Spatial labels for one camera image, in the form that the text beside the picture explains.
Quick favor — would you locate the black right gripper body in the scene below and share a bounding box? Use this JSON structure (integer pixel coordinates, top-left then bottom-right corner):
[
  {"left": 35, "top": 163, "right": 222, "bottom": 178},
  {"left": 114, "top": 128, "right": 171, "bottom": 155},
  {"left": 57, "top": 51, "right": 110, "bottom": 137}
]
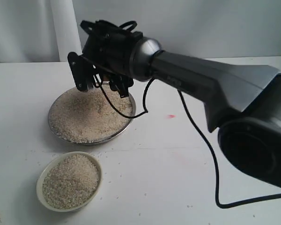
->
[{"left": 81, "top": 20, "right": 143, "bottom": 77}]

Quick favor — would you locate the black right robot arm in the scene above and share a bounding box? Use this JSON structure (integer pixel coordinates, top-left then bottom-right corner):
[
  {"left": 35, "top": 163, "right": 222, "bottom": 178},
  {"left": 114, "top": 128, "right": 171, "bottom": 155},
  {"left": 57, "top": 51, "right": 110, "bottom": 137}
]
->
[{"left": 80, "top": 20, "right": 281, "bottom": 187}]

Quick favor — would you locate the steel plate of rice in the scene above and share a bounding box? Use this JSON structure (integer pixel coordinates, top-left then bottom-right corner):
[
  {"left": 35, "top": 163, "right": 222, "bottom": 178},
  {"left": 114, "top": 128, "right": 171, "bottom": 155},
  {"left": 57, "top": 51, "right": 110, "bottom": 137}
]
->
[{"left": 48, "top": 83, "right": 136, "bottom": 145}]

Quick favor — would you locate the white bowl of rice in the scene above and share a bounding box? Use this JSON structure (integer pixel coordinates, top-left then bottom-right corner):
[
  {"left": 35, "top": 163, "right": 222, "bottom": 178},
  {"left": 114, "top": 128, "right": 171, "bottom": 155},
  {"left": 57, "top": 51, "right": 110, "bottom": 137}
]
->
[{"left": 36, "top": 151, "right": 102, "bottom": 213}]

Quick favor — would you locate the white backdrop curtain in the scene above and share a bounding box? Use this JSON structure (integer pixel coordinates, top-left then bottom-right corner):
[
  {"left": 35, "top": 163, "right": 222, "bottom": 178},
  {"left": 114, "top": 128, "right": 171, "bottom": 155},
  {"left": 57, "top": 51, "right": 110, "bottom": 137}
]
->
[{"left": 0, "top": 0, "right": 281, "bottom": 63}]

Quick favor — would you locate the black cable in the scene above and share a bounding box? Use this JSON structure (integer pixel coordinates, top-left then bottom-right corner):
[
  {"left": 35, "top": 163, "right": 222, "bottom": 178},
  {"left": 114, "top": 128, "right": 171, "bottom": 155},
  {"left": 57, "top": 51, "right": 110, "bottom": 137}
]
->
[{"left": 92, "top": 21, "right": 281, "bottom": 209}]

